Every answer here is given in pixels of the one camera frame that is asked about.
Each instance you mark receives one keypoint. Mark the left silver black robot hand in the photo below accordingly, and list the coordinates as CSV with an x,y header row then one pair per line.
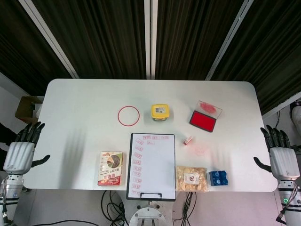
x,y
18,157

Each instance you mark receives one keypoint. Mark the red white stamp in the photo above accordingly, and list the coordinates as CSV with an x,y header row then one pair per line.
x,y
187,140

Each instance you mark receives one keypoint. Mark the red ink pad clear lid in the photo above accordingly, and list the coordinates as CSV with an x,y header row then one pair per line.
x,y
203,121

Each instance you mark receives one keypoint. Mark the black clipboard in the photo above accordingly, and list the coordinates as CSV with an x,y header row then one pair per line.
x,y
150,195

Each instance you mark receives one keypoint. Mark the blue toy block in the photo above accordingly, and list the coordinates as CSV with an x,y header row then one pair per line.
x,y
217,178

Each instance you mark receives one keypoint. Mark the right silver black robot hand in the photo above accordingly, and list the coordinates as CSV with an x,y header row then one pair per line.
x,y
283,162

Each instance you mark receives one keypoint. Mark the brown cardboard box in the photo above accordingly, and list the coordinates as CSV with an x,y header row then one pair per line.
x,y
24,110

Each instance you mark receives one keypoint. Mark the printed biscuit carton box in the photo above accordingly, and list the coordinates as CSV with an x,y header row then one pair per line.
x,y
110,168

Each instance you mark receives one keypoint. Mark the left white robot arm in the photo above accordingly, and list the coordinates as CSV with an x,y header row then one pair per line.
x,y
11,190

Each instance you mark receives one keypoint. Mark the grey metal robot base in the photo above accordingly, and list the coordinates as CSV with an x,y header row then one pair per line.
x,y
150,215

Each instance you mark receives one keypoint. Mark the white frame post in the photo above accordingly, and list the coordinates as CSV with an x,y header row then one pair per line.
x,y
47,35
150,35
230,35
279,106

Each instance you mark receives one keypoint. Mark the green tub yellow lid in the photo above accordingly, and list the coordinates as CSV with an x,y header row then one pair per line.
x,y
160,110

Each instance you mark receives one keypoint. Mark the dark pleated curtain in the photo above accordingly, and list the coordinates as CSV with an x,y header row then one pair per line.
x,y
192,35
270,47
21,51
98,35

